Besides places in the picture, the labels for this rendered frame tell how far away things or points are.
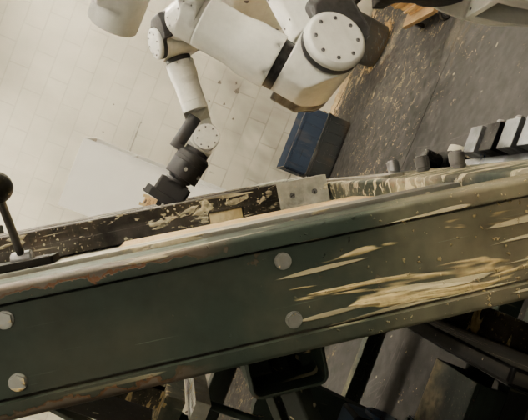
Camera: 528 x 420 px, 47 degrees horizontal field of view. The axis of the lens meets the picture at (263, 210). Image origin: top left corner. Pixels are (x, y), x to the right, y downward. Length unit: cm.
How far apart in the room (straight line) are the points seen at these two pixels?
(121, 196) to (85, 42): 205
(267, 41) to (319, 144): 466
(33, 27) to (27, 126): 97
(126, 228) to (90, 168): 359
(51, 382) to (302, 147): 492
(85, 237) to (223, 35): 80
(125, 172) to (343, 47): 429
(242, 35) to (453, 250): 36
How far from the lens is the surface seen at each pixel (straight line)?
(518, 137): 109
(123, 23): 80
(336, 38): 75
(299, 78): 75
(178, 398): 213
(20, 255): 79
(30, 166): 654
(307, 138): 539
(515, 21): 133
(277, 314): 53
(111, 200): 500
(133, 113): 637
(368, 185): 119
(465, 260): 57
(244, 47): 75
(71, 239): 145
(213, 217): 143
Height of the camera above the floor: 125
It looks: 9 degrees down
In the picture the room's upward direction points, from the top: 68 degrees counter-clockwise
